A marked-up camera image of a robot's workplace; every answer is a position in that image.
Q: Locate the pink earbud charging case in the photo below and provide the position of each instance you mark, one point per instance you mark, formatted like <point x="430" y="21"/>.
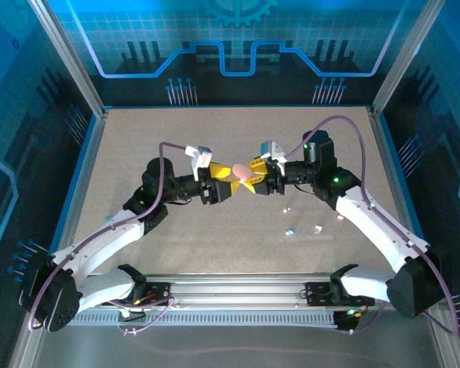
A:
<point x="242" y="172"/>

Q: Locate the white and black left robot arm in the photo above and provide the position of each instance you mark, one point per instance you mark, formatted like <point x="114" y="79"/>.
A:
<point x="111" y="241"/>

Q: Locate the light blue earbud charging case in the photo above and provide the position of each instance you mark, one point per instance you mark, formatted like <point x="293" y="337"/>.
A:
<point x="108" y="219"/>

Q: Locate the grey metal front panel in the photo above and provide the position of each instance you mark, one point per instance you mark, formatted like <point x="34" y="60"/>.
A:
<point x="234" y="337"/>

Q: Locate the black connector block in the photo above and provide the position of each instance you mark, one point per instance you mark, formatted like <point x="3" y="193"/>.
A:
<point x="345" y="322"/>

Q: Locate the aluminium table side rail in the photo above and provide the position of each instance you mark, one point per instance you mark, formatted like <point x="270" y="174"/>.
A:
<point x="381" y="130"/>
<point x="80" y="191"/>

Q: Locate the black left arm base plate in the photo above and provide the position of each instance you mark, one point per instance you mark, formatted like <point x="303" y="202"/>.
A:
<point x="159" y="293"/>

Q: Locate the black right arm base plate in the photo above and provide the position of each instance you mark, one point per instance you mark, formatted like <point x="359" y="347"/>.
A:
<point x="316" y="293"/>

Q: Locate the aluminium frame post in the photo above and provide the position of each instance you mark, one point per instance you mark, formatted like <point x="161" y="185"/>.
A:
<point x="405" y="57"/>
<point x="73" y="61"/>

